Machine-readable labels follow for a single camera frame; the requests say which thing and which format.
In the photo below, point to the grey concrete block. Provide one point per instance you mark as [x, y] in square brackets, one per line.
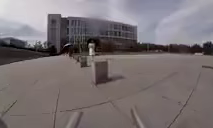
[100, 71]
[84, 61]

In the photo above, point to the large glass-fronted building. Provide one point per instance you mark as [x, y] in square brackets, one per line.
[94, 31]

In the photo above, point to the grey concrete slab pavement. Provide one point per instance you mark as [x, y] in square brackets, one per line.
[144, 86]

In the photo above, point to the robot's own part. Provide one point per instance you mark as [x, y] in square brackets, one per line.
[138, 118]
[73, 120]

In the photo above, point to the row of trees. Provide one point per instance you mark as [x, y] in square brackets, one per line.
[174, 48]

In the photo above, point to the low building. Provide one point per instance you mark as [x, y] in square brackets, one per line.
[10, 42]

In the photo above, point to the dark stepped wall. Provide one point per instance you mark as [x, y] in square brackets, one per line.
[14, 55]

